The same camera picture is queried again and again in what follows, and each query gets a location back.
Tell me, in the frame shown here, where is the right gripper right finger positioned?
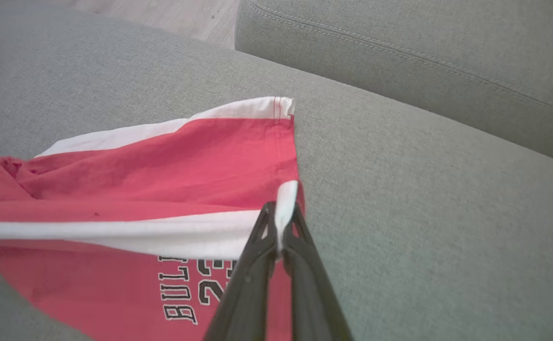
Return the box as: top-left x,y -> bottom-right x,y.
281,204 -> 353,341

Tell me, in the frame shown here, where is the large grey sofa seat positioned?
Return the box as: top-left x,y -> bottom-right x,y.
0,0 -> 553,341

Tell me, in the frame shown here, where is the grey sofa cushion with seam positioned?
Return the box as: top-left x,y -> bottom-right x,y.
235,0 -> 553,164

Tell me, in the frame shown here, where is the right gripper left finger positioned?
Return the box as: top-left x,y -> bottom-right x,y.
203,201 -> 277,341

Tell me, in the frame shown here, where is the red basketball jersey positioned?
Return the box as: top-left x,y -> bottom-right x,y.
0,96 -> 305,341

